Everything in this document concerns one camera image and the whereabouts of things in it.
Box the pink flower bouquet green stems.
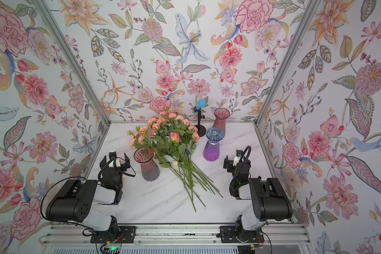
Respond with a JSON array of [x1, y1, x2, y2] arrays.
[[128, 111, 220, 203]]

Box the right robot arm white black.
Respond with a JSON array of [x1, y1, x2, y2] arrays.
[[218, 146, 293, 243]]

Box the smoky pink glass vase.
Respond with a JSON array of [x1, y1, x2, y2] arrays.
[[134, 147, 160, 182]]

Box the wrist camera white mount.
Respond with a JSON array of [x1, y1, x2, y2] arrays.
[[109, 157, 124, 168], [233, 151, 243, 166]]

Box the blue microphone on black stand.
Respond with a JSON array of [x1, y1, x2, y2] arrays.
[[193, 99, 206, 137]]

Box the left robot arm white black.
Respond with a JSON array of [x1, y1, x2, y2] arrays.
[[40, 152, 136, 242]]

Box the red glass vase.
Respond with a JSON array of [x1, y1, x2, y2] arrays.
[[213, 108, 230, 133]]

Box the purple blue glass vase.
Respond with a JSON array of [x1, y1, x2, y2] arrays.
[[203, 128, 224, 162]]

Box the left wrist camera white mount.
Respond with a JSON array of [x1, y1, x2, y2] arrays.
[[109, 157, 124, 168]]

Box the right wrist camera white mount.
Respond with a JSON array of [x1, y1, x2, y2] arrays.
[[233, 151, 243, 166]]

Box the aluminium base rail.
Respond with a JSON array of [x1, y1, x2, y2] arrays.
[[39, 221, 314, 254]]

